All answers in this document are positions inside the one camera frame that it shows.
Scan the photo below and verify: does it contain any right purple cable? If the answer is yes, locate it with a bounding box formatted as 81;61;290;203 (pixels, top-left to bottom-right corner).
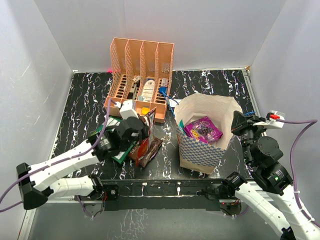
274;118;320;226

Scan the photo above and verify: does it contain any black item in organizer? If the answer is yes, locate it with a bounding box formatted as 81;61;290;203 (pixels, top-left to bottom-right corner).
127;75;141;100

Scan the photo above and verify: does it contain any teal snack packet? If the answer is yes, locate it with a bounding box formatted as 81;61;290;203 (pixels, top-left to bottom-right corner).
178;120;186;135

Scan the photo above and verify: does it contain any white bottle in organizer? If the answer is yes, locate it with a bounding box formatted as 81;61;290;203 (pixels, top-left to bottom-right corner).
137;78;155;102

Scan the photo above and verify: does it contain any purple blackcurrant candy bag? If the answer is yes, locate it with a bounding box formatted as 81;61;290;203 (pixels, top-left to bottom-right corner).
184;116;223;145

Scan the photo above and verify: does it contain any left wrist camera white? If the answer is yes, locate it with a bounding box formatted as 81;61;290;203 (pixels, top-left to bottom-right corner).
114;99;139;120

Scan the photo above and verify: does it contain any orange plastic file organizer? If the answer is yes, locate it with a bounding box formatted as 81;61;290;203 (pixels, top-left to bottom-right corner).
106;37;175;123

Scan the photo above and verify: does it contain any yellow small object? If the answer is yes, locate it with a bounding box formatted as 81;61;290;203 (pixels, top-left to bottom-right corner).
141;107;150;115

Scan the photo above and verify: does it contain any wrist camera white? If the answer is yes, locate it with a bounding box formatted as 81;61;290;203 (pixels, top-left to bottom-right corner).
253;110;286;130
114;99;139;120

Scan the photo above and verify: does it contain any red doritos bag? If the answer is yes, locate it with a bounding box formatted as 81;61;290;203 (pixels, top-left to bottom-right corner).
134;108;161;168

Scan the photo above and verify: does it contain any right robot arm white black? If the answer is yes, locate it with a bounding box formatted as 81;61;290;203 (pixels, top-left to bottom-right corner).
201;110;320;240

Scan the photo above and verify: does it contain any blue object in organizer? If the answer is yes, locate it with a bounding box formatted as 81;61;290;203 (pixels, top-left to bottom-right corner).
158;86;168;96

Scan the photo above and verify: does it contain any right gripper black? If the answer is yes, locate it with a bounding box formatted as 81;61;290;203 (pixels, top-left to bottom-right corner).
229;110;268;165

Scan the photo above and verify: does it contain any white small box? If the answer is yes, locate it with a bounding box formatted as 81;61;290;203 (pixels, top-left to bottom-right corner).
169;99;181;108

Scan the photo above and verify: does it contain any green chips bag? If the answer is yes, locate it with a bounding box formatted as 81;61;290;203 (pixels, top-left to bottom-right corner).
87;117;138;164

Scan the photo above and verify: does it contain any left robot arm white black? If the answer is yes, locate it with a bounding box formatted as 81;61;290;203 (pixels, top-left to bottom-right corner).
16;117;151;210

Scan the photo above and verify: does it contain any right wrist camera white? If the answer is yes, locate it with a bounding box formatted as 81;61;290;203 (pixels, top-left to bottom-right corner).
253;110;286;130

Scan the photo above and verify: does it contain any blue checkered paper bag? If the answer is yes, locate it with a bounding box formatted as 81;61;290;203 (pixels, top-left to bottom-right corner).
165;93;243;175

